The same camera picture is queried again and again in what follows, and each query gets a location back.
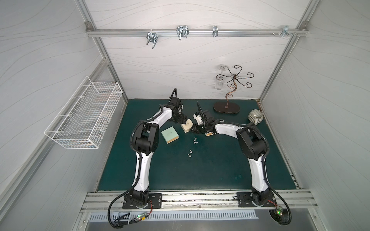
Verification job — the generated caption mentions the white wire basket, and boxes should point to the white wire basket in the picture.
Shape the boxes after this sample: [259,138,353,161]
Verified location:
[44,77,123,149]

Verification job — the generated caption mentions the grey ribbed ceramic ornament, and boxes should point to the grey ribbed ceramic ornament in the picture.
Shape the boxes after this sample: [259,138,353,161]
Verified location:
[248,109,264,125]

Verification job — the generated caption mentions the left metal clamp hook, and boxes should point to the left metal clamp hook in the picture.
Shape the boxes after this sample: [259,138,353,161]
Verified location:
[146,31,158,49]

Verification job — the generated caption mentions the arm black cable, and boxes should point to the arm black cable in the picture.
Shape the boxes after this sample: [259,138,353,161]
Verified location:
[107,184,139,229]
[267,184,293,226]

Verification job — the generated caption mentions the cream drawer jewelry box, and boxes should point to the cream drawer jewelry box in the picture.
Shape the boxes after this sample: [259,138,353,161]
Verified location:
[205,132,214,137]

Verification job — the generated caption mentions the black metal jewelry stand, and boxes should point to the black metal jewelry stand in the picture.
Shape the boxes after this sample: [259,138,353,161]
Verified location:
[214,65,254,114]

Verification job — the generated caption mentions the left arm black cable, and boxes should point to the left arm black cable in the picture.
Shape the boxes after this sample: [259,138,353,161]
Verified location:
[107,184,139,229]

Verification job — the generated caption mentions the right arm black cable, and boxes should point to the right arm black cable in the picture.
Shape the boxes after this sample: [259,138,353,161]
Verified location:
[267,184,293,226]

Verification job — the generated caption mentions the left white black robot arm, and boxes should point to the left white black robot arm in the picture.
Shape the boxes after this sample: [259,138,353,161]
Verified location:
[125,88,188,209]

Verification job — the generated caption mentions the middle metal clamp hook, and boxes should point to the middle metal clamp hook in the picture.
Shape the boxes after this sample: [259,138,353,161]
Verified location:
[176,26,189,40]

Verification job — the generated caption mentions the right metal clamp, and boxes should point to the right metal clamp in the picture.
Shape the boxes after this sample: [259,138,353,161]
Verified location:
[272,26,298,38]

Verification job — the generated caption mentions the aluminium cross bar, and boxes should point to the aluminium cross bar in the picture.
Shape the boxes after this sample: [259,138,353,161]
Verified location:
[86,28,309,38]

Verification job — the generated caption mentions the dark green table mat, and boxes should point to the dark green table mat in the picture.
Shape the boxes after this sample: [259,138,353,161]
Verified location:
[97,99,297,192]

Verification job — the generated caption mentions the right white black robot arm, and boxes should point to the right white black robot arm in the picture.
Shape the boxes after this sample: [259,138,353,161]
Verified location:
[191,102,273,207]

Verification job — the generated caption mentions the clear glass on stand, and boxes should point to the clear glass on stand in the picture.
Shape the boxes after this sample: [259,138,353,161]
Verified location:
[215,65,228,90]

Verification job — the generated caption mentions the small metal clamp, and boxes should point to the small metal clamp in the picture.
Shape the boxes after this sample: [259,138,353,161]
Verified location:
[213,26,218,38]

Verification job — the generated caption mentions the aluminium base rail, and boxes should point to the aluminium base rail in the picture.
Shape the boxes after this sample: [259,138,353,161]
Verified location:
[81,190,319,212]

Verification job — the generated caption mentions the mint green jewelry box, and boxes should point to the mint green jewelry box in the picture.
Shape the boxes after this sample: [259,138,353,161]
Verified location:
[161,127,179,144]

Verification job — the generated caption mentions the metal clamp hook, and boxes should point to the metal clamp hook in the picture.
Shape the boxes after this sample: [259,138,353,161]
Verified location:
[176,26,189,40]
[146,31,158,49]

